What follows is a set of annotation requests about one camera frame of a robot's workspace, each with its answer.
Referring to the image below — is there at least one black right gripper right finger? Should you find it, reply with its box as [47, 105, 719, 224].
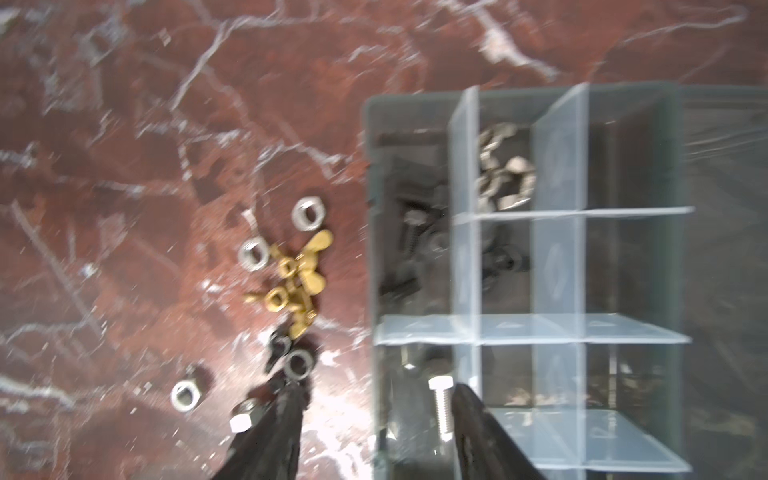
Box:
[451, 383, 545, 480]

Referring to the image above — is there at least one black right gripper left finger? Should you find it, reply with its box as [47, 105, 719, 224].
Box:
[213, 372, 311, 479]

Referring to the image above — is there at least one silver hex nut lower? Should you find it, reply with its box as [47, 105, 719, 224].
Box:
[229, 398, 261, 434]

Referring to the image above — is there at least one silver hex nut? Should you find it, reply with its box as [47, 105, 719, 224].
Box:
[291, 196, 326, 232]
[237, 236, 270, 272]
[229, 398, 261, 434]
[170, 379, 203, 413]

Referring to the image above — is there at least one silver hex bolt in box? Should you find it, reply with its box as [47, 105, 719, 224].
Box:
[428, 375, 454, 442]

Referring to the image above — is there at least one black hex nut large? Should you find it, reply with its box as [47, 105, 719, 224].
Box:
[283, 349, 315, 382]

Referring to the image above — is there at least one silver hex nut left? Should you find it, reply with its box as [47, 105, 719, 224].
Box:
[170, 379, 203, 413]

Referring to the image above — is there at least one black wing nut upper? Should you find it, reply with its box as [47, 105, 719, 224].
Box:
[264, 329, 293, 374]

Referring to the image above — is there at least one brass wing nut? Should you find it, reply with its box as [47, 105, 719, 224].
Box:
[287, 297, 317, 340]
[243, 287, 303, 312]
[296, 229, 334, 296]
[269, 244, 299, 279]

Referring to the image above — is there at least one brass wing nut left lower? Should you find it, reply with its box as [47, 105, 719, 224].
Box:
[243, 287, 303, 312]

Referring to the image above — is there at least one brass wing nut left upper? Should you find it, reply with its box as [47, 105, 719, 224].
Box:
[269, 244, 299, 279]

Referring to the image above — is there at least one clear compartment organizer box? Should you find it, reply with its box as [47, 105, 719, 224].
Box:
[363, 82, 767, 479]

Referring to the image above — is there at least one silver hex nut top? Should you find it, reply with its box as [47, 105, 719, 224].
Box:
[291, 196, 326, 232]

